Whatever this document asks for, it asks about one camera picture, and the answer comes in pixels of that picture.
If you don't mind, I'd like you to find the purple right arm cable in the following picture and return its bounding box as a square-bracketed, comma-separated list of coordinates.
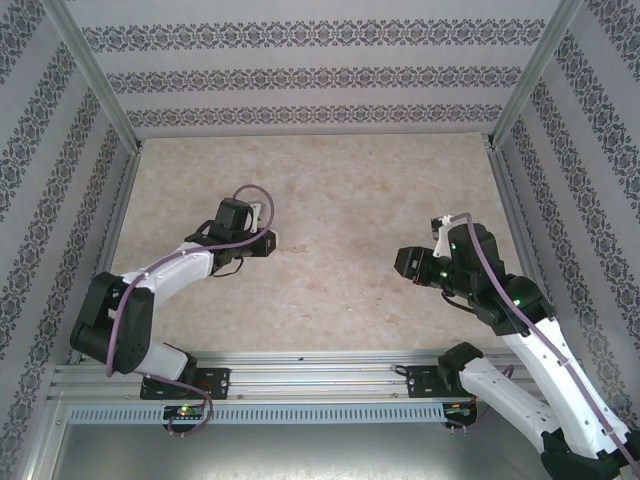
[447, 212, 635, 474]

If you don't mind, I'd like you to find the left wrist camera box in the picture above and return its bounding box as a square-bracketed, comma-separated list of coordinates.
[247, 200, 267, 232]

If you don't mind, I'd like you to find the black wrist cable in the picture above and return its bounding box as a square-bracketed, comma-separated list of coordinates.
[442, 292, 484, 316]
[212, 255, 245, 277]

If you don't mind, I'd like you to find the grey sheet metal panel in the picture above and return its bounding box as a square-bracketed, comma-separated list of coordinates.
[24, 422, 616, 480]

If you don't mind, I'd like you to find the aluminium table side rail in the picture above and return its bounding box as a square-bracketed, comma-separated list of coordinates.
[67, 149, 145, 366]
[487, 147, 571, 361]

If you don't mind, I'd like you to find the grey slotted cable duct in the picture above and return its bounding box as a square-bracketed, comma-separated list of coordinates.
[67, 403, 446, 424]

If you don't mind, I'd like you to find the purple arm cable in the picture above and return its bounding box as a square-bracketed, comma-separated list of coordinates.
[106, 183, 276, 437]
[447, 212, 635, 474]

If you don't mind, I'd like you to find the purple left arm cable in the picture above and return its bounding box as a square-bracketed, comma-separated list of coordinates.
[106, 183, 276, 437]

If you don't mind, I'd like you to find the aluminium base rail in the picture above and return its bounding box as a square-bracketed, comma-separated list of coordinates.
[47, 349, 591, 402]

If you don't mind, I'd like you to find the aluminium frame post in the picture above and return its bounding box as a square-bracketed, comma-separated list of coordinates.
[487, 0, 585, 151]
[42, 0, 144, 151]

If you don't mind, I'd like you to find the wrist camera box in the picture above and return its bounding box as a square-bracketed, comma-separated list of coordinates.
[247, 200, 267, 232]
[430, 213, 457, 260]

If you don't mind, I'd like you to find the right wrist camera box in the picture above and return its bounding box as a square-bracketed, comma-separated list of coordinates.
[430, 213, 457, 260]

